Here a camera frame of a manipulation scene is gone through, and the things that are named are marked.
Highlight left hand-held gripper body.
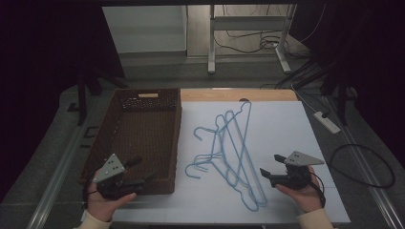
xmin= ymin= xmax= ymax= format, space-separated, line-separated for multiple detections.
xmin=92 ymin=154 xmax=139 ymax=200

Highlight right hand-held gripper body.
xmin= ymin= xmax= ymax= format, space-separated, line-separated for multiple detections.
xmin=270 ymin=150 xmax=326 ymax=191

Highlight brown woven basket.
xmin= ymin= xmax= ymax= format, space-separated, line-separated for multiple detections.
xmin=77 ymin=88 xmax=183 ymax=197

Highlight person's left hand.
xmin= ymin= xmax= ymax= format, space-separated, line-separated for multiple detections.
xmin=86 ymin=180 xmax=138 ymax=222

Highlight person's right hand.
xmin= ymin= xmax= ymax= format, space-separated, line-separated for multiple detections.
xmin=275 ymin=166 xmax=325 ymax=214

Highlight white board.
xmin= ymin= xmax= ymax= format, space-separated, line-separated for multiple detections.
xmin=80 ymin=100 xmax=352 ymax=224

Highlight white power strip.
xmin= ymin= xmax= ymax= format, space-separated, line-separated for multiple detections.
xmin=312 ymin=111 xmax=342 ymax=135

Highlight black stand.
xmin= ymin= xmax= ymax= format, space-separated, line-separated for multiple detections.
xmin=319 ymin=61 xmax=360 ymax=127
xmin=66 ymin=65 xmax=129 ymax=127

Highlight white panel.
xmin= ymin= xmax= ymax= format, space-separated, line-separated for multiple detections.
xmin=101 ymin=5 xmax=187 ymax=54

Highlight left hand-held gripper black cable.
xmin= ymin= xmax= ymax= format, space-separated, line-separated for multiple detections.
xmin=81 ymin=173 xmax=98 ymax=209

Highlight hand-held gripper black cable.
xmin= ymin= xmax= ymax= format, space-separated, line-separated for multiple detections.
xmin=81 ymin=173 xmax=98 ymax=209
xmin=309 ymin=171 xmax=327 ymax=208

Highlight right hand-held gripper black cable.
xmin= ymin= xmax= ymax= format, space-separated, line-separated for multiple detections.
xmin=309 ymin=171 xmax=327 ymax=208

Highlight aluminium rail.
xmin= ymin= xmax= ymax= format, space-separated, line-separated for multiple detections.
xmin=27 ymin=104 xmax=96 ymax=229
xmin=323 ymin=94 xmax=405 ymax=229

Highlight white power strip cable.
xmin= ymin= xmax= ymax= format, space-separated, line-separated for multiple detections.
xmin=289 ymin=83 xmax=317 ymax=115

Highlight black looped cable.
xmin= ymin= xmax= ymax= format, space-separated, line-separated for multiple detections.
xmin=329 ymin=143 xmax=396 ymax=189

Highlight black floor cables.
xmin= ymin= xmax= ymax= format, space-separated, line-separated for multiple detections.
xmin=212 ymin=3 xmax=328 ymax=61

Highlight white desk frame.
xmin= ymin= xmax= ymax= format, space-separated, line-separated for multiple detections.
xmin=207 ymin=3 xmax=298 ymax=75

